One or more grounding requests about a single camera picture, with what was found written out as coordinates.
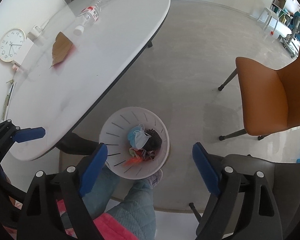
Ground black ribbed plastic object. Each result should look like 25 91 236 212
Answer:
143 129 162 152

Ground blue surgical mask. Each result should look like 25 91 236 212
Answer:
127 124 149 150

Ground brown cardboard piece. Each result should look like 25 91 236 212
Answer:
51 32 73 67

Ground clear plastic water bottle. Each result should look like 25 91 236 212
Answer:
73 0 103 36

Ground red paper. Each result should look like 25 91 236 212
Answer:
123 156 143 166

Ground yellow paper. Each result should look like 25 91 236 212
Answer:
129 148 137 158

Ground white plastic trash bin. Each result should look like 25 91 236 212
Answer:
99 107 170 180

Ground white paper sheet with pen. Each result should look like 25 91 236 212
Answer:
1 81 16 121

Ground person's teal trouser legs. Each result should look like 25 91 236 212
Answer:
82 166 163 240

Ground small pink bottle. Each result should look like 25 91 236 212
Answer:
12 64 19 72

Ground white rectangular box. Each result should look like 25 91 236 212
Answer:
13 37 34 67

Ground orange leather chair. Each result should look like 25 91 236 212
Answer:
218 50 300 141

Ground white stool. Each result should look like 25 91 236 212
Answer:
256 8 291 33

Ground teal office chair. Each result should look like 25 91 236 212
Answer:
279 11 300 59

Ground round white wall clock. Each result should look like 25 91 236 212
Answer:
0 28 26 62

